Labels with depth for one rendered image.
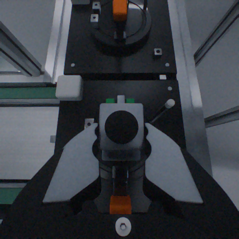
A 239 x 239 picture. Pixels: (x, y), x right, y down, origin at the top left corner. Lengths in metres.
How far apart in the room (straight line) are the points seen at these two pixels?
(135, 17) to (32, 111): 0.32
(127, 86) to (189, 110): 0.13
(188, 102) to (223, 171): 0.22
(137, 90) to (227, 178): 0.32
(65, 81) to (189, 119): 0.25
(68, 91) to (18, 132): 0.17
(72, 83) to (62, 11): 0.23
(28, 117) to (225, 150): 0.51
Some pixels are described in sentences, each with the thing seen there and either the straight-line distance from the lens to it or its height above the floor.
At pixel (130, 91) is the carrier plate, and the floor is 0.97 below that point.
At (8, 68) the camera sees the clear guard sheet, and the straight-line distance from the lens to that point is 0.37.
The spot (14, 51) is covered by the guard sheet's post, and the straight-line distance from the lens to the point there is 0.29.
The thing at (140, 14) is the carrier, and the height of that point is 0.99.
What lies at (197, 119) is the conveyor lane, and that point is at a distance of 0.29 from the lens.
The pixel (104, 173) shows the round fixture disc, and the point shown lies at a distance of 0.22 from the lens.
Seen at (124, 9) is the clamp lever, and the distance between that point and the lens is 0.23.
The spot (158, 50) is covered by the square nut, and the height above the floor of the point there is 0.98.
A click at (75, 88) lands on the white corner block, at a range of 0.25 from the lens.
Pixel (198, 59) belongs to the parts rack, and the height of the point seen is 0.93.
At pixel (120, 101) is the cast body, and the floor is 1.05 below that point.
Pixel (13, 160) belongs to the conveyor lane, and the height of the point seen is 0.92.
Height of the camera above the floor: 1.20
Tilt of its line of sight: 76 degrees down
